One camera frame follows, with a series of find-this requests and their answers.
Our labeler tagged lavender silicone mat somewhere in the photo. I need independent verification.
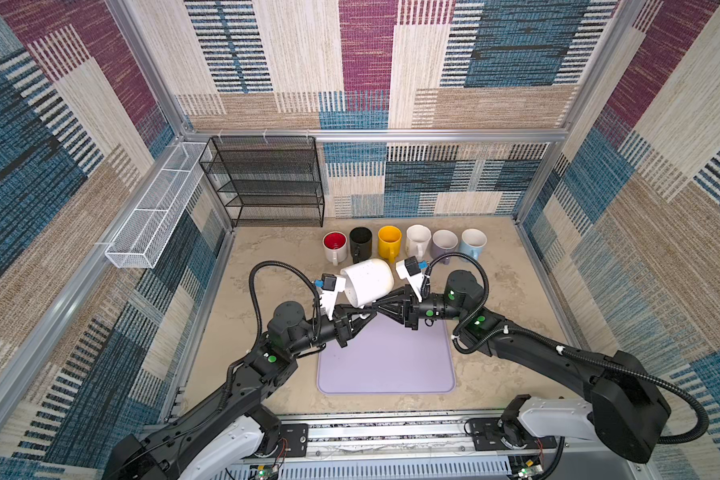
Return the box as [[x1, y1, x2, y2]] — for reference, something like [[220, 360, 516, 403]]
[[317, 314, 456, 395]]

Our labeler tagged yellow ceramic mug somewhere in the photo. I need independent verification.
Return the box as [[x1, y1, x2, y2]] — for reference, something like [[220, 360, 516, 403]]
[[377, 225, 402, 264]]

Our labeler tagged black mesh wire shelf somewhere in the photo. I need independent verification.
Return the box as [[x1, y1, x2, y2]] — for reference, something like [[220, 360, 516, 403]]
[[199, 136, 325, 227]]

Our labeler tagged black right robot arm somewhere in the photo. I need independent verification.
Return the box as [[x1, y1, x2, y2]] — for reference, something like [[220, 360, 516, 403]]
[[371, 254, 710, 464]]

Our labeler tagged cream upside-down mug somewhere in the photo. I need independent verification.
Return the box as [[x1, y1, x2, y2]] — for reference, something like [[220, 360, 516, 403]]
[[340, 259, 394, 307]]

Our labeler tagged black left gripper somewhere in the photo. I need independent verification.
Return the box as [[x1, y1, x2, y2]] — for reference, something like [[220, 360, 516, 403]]
[[285, 304, 372, 359]]

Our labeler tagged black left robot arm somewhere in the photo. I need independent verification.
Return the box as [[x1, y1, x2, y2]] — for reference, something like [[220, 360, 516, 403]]
[[104, 259, 394, 479]]

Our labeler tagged white wire wall basket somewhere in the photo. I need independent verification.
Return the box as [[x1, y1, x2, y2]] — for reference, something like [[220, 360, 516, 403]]
[[105, 142, 205, 269]]

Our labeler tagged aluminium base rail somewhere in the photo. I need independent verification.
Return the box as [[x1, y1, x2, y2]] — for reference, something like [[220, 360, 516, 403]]
[[125, 410, 661, 480]]

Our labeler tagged lavender ceramic mug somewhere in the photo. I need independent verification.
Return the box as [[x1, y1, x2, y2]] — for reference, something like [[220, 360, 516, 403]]
[[430, 229, 460, 259]]

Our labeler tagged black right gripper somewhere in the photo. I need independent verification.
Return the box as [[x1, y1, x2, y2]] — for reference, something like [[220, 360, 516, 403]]
[[371, 287, 464, 333]]

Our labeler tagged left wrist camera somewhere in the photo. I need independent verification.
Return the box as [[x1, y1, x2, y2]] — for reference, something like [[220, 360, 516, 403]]
[[315, 274, 346, 320]]

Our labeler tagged white faceted ceramic mug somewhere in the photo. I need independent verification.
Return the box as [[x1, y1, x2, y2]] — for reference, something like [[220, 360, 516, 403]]
[[406, 224, 432, 261]]

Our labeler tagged black ceramic mug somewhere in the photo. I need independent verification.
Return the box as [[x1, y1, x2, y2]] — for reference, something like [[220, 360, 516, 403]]
[[349, 227, 373, 264]]

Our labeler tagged light blue ceramic mug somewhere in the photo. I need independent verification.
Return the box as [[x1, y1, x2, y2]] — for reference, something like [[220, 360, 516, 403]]
[[458, 228, 487, 260]]

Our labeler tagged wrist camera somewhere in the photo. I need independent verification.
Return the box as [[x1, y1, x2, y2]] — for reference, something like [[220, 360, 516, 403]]
[[315, 274, 346, 320], [395, 256, 427, 301]]

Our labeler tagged white upside-down mug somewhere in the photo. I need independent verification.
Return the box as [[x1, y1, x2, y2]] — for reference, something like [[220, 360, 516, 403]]
[[322, 231, 348, 266]]

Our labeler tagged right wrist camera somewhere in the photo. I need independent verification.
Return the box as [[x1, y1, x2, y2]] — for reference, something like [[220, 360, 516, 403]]
[[395, 256, 427, 301]]

